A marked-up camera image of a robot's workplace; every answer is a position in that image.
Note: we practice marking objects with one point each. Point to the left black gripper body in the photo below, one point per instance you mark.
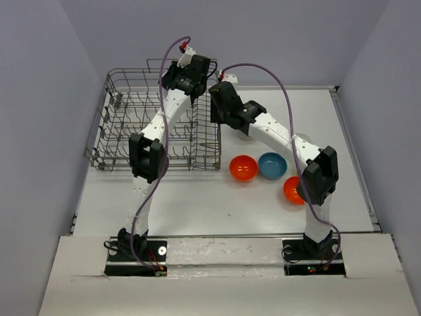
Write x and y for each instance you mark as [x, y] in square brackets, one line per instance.
[181, 71]

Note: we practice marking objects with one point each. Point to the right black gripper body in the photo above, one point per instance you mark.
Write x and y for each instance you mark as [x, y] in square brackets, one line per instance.
[217, 114]

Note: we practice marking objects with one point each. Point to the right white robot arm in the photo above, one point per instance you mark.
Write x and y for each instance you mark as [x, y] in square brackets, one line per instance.
[317, 167]

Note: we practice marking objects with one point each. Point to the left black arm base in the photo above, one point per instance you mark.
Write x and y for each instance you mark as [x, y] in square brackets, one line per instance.
[144, 259]

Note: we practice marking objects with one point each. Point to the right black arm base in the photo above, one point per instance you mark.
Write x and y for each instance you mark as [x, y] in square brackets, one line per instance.
[299, 262]

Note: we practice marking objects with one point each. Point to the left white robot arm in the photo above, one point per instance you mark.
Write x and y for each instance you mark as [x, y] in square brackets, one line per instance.
[179, 87]

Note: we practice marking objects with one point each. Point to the white square dish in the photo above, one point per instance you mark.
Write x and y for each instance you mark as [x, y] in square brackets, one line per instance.
[304, 137]

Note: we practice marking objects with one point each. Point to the orange bowl left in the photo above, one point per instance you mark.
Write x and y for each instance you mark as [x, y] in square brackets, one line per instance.
[243, 168]

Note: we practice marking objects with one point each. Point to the orange bowl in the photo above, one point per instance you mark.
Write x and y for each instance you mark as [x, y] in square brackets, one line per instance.
[243, 168]
[290, 191]

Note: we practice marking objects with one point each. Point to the blue bowl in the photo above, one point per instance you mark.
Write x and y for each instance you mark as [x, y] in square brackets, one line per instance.
[272, 165]

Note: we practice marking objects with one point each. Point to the orange bowl right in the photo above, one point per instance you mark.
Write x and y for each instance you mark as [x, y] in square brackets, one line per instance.
[290, 191]

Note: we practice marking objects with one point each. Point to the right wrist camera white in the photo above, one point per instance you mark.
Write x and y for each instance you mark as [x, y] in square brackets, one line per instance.
[227, 77]

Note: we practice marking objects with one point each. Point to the grey wire dish rack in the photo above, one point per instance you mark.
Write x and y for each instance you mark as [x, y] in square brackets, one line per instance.
[130, 102]

